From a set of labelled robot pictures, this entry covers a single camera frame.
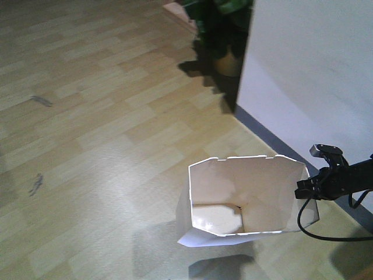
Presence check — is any green potted plant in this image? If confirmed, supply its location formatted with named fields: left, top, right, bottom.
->
left=182, top=0, right=254, bottom=77

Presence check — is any white trash bin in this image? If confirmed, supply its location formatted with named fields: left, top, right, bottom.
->
left=176, top=155, right=319, bottom=247

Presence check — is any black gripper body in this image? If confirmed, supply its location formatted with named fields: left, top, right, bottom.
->
left=310, top=167, right=349, bottom=201

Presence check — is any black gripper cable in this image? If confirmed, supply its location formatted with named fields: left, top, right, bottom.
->
left=297, top=189, right=373, bottom=242

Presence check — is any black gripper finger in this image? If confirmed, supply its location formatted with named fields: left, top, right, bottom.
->
left=294, top=188, right=315, bottom=200
left=297, top=178, right=316, bottom=190

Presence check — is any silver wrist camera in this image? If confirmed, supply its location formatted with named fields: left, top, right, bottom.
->
left=309, top=144, right=343, bottom=158

